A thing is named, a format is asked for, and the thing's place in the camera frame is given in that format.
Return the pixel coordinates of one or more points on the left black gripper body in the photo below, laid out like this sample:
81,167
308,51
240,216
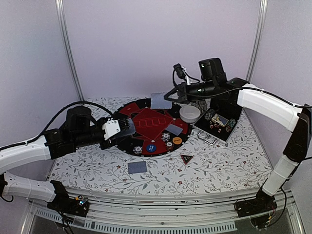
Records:
108,145

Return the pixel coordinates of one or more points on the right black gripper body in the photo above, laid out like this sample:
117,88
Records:
184,99

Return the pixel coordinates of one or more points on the dealt playing card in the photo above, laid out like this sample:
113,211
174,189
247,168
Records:
158,102
137,167
174,129

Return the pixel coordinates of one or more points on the blue ten poker chip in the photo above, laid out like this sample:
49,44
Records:
137,150

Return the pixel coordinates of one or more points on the blue small blind button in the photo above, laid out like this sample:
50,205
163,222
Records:
151,148

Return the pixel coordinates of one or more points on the orange big blind button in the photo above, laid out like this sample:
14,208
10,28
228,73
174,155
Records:
177,140

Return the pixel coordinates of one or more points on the red hundred poker chip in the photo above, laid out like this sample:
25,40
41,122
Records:
169,145

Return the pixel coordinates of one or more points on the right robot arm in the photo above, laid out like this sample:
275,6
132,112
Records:
238,92

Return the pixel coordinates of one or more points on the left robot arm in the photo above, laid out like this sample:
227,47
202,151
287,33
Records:
80,129

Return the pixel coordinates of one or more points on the grey striped ceramic mug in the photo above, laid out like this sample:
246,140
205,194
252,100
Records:
201,105

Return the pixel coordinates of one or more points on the white ceramic bowl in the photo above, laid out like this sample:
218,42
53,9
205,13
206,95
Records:
189,114

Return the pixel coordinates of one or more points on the poker chip stack left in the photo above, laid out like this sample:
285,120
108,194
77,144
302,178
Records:
209,114

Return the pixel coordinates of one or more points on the poker chip stack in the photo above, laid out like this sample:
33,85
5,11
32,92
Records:
209,114
230,125

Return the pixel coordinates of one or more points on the round red black poker mat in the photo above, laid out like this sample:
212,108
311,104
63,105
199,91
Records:
150,125

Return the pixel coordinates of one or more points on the aluminium poker chip case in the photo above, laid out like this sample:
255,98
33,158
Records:
217,124

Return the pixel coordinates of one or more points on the card deck in case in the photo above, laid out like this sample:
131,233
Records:
220,120

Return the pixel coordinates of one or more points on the poker chip stack right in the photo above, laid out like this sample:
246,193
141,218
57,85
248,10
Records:
230,125

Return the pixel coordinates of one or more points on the black triangular all-in marker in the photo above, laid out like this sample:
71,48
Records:
186,158

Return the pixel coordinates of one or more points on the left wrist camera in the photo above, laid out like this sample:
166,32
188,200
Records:
110,128

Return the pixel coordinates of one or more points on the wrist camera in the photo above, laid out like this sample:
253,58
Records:
110,128
181,72

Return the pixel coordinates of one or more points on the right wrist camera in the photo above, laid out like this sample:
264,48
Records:
181,72

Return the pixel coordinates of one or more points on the aluminium front rail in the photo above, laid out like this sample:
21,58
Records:
217,213

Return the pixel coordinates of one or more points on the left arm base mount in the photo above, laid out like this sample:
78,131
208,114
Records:
78,206

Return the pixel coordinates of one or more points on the right aluminium frame post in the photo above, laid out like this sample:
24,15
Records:
257,40

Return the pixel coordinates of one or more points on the aluminium frame post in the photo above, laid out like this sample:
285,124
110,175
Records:
68,49
257,40

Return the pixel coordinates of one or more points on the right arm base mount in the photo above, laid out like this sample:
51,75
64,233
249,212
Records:
260,204

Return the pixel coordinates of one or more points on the left aluminium frame post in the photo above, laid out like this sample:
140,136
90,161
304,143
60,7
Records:
68,49

